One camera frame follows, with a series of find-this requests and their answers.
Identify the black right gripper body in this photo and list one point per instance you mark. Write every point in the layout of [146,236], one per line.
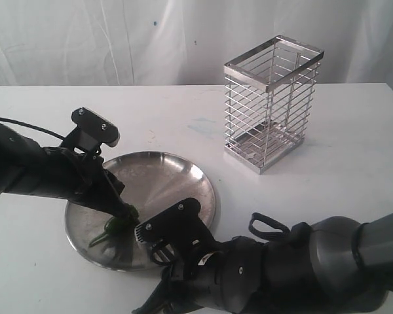
[194,274]

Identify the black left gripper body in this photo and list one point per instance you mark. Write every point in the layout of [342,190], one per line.
[74,177]

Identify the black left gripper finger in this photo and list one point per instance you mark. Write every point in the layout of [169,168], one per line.
[115,206]
[117,184]

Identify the green chili pepper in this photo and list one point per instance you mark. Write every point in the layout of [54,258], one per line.
[114,227]

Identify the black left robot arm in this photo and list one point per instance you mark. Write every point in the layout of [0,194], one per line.
[28,169]

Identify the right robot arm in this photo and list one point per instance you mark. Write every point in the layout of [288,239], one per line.
[337,265]

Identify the round stainless steel plate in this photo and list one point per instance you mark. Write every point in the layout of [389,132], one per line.
[153,182]

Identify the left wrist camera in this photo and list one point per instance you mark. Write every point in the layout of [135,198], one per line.
[92,131]

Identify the wire metal utensil holder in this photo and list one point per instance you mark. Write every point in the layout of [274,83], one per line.
[268,95]

